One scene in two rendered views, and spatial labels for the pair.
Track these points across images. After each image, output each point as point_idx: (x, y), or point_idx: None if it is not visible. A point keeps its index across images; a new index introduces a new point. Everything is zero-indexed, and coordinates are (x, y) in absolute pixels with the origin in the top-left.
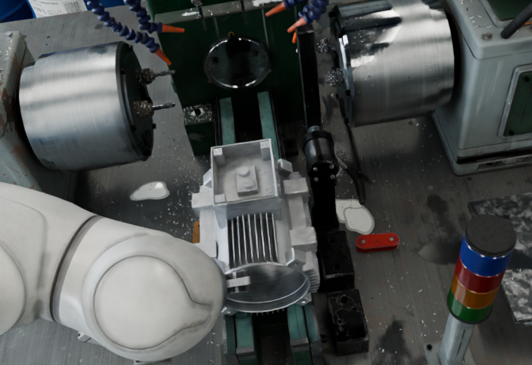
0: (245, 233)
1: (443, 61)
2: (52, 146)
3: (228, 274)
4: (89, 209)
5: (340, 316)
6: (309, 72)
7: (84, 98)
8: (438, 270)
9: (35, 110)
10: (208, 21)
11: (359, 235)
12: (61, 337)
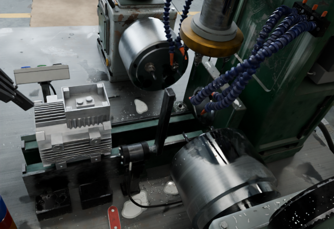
0: (50, 108)
1: (211, 208)
2: (120, 42)
3: (6, 91)
4: (127, 86)
5: (51, 196)
6: (161, 115)
7: (137, 38)
8: None
9: (129, 26)
10: (207, 74)
11: (120, 210)
12: (58, 91)
